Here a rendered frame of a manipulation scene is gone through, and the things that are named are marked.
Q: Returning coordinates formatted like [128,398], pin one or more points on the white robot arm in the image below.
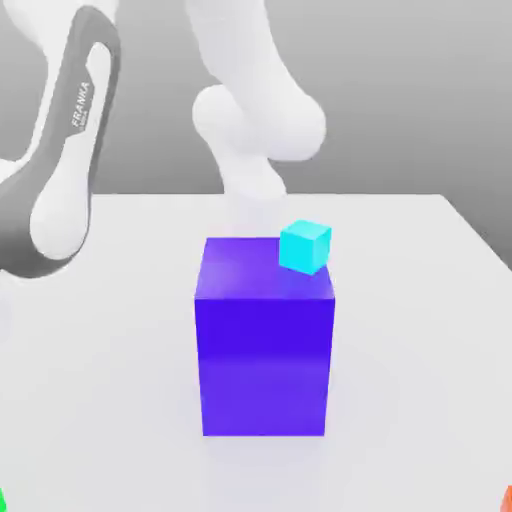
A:
[256,120]

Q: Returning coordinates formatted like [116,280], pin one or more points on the small cyan cube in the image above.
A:
[304,246]

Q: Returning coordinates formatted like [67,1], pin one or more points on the small orange cube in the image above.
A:
[508,502]

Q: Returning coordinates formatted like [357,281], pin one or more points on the small green cube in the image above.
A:
[1,502]

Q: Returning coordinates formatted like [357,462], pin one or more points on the large blue box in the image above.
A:
[264,360]

